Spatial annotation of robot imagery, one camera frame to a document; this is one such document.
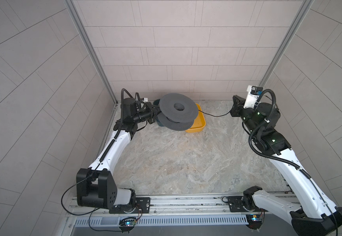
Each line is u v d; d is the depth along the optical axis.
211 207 0.71
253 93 0.52
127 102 0.58
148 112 0.67
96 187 0.39
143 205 0.71
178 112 0.67
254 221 0.68
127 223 0.64
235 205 0.71
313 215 0.37
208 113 0.72
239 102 0.59
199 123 1.03
